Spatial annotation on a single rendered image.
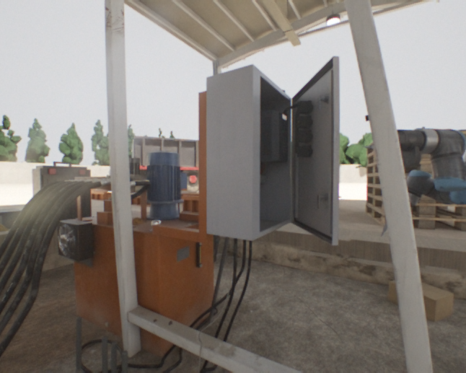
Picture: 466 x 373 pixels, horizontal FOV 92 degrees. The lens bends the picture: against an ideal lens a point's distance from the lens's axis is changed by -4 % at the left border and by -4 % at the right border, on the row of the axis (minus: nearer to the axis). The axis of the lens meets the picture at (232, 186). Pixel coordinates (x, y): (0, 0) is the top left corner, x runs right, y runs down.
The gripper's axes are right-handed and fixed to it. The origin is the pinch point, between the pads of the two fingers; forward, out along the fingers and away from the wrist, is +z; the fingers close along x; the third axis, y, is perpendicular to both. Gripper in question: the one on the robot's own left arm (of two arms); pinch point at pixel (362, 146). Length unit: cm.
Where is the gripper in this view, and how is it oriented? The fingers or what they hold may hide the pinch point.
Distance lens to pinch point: 90.1
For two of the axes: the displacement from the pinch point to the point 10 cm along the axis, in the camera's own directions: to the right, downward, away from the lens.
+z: -10.0, 0.0, -0.9
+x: 0.9, 0.3, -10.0
